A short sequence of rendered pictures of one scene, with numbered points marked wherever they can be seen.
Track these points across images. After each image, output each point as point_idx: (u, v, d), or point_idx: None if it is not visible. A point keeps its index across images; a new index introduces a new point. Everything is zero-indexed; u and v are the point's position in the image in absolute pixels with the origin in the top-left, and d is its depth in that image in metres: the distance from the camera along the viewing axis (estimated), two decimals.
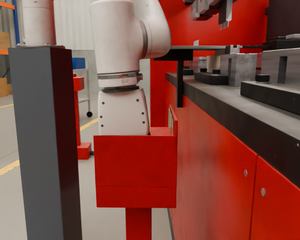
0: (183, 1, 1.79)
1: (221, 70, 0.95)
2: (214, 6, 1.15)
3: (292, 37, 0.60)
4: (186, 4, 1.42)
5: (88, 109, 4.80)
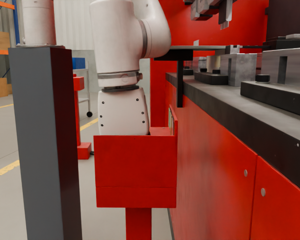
0: (183, 1, 1.79)
1: (221, 70, 0.95)
2: (214, 6, 1.15)
3: (292, 37, 0.60)
4: (186, 4, 1.42)
5: (88, 109, 4.80)
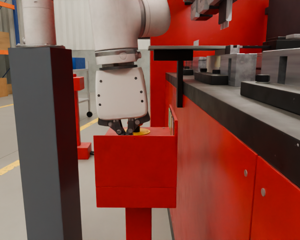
0: (183, 1, 1.79)
1: (221, 70, 0.95)
2: (214, 6, 1.15)
3: (292, 37, 0.60)
4: (186, 4, 1.42)
5: (88, 109, 4.80)
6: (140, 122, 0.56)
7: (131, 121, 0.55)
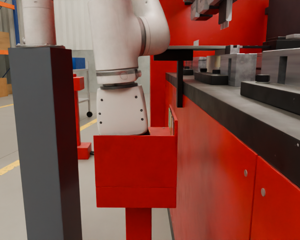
0: (183, 1, 1.79)
1: (221, 70, 0.95)
2: (214, 6, 1.15)
3: (292, 37, 0.60)
4: (186, 4, 1.42)
5: (88, 109, 4.80)
6: None
7: None
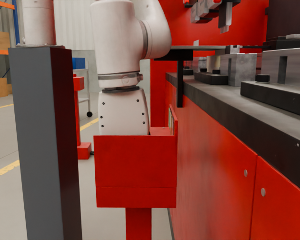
0: (183, 4, 1.80)
1: (221, 70, 0.95)
2: (214, 10, 1.15)
3: (292, 37, 0.60)
4: (186, 6, 1.42)
5: (88, 109, 4.80)
6: None
7: None
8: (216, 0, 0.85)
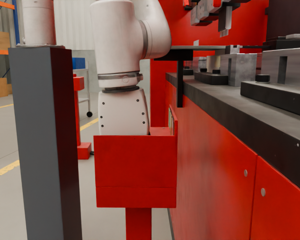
0: (183, 5, 1.80)
1: (221, 70, 0.95)
2: (214, 13, 1.15)
3: (292, 37, 0.60)
4: (186, 9, 1.42)
5: (88, 109, 4.80)
6: None
7: None
8: (216, 5, 0.85)
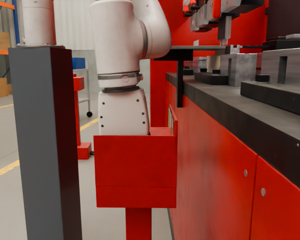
0: (183, 11, 1.81)
1: (221, 70, 0.95)
2: (214, 21, 1.16)
3: (292, 37, 0.60)
4: (186, 15, 1.43)
5: (88, 109, 4.80)
6: None
7: None
8: (216, 15, 0.86)
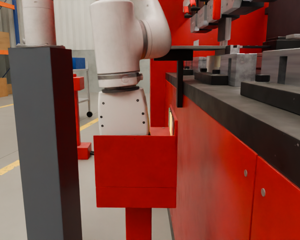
0: (183, 12, 1.81)
1: (221, 70, 0.95)
2: None
3: (292, 37, 0.60)
4: (186, 17, 1.43)
5: (88, 109, 4.80)
6: None
7: None
8: (216, 17, 0.86)
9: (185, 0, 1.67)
